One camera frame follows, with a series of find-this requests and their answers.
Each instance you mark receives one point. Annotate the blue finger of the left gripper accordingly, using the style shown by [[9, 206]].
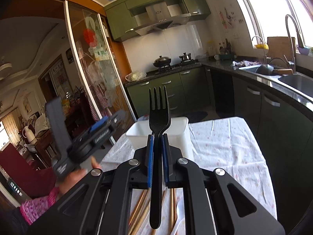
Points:
[[99, 124]]

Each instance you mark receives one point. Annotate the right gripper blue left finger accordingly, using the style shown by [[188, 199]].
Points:
[[149, 158]]

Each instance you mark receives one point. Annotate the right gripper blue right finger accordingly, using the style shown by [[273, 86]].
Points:
[[165, 145]]

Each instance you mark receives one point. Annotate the black plastic fork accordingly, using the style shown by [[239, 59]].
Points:
[[159, 120]]

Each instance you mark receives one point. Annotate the white plastic spoon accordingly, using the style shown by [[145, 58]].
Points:
[[180, 216]]

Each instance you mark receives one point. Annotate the pink floral sleeve forearm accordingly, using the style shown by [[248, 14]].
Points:
[[33, 209]]

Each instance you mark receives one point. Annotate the person's left hand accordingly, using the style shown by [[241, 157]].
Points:
[[71, 179]]

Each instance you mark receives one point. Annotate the red checkered apron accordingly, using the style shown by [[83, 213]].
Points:
[[94, 83]]

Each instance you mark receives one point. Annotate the wooden dining table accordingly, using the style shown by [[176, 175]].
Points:
[[43, 149]]

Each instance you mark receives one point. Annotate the dark red dining chair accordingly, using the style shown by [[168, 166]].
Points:
[[35, 183]]

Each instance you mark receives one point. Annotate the white plastic bag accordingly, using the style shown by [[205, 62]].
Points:
[[135, 76]]

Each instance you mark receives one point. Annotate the white floral tablecloth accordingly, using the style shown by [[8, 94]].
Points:
[[223, 143]]

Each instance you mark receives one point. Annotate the sliding glass door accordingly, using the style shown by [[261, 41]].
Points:
[[87, 33]]

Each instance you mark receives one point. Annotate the black wok with lid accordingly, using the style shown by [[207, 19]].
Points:
[[162, 61]]

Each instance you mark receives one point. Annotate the gas stove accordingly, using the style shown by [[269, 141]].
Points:
[[173, 67]]

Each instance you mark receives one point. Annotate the steel pot with lid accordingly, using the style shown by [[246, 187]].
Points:
[[185, 57]]

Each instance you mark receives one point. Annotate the green upper cabinets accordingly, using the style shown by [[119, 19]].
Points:
[[132, 18]]

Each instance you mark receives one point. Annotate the green cabinets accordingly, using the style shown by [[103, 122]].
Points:
[[132, 18], [281, 125]]

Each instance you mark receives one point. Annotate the large oil bottle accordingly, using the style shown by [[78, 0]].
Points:
[[210, 48]]

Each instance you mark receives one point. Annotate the steel range hood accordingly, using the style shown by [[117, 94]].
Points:
[[159, 16]]

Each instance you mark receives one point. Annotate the condiment bottles tray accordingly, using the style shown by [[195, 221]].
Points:
[[226, 51]]

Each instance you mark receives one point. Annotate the green lower cabinets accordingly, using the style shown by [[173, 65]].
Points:
[[281, 125]]

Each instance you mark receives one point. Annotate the crumpled dish cloth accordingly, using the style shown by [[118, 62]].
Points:
[[244, 63]]

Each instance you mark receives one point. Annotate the small steel faucet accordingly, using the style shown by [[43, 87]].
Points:
[[261, 46]]

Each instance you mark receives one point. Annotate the stainless steel sink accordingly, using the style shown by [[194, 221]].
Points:
[[297, 86]]

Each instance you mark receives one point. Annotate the wooden cutting board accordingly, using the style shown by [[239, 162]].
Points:
[[280, 47]]

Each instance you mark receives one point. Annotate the black pan wooden handle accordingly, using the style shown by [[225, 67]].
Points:
[[269, 70]]

